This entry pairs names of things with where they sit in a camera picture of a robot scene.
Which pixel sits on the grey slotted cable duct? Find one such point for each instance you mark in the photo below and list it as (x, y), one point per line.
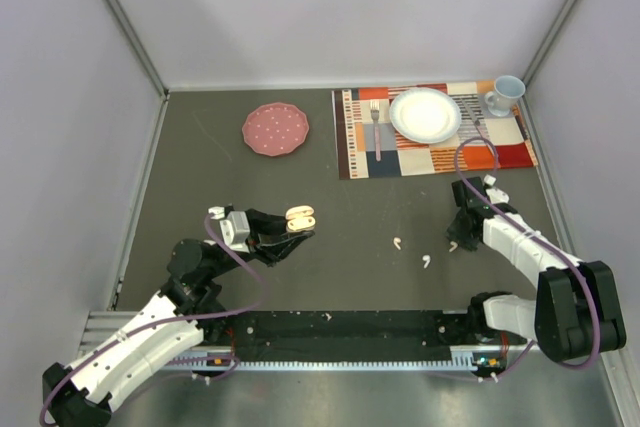
(453, 361)

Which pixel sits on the white paper plate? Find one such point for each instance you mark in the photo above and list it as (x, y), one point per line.
(425, 115)

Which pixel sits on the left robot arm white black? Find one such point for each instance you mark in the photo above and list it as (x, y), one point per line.
(182, 314)

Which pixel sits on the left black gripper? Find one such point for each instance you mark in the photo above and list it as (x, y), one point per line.
(270, 240)

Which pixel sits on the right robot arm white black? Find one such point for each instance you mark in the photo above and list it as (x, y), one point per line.
(576, 312)

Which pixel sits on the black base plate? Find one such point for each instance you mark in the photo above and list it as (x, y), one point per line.
(347, 335)

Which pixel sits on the white earbud charging case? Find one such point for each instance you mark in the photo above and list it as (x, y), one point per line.
(300, 218)

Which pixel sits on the pink handled knife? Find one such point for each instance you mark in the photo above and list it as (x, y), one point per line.
(476, 123)

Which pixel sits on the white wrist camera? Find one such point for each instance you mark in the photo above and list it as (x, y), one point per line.
(234, 227)
(494, 194)

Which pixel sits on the light blue mug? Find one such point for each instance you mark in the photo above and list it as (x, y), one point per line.
(506, 92)

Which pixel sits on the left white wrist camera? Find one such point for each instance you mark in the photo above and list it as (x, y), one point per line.
(234, 227)

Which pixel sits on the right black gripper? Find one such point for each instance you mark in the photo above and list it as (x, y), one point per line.
(453, 233)

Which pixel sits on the aluminium frame rail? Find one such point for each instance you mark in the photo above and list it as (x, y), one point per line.
(101, 325)

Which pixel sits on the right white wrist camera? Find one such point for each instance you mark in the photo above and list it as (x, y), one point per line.
(494, 194)

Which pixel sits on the patchwork colourful placemat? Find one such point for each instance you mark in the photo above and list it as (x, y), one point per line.
(402, 157)

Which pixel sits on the pink handled fork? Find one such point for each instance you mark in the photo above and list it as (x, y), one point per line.
(375, 117)

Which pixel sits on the pink polka dot plate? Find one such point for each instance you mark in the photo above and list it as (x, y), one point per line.
(275, 129)

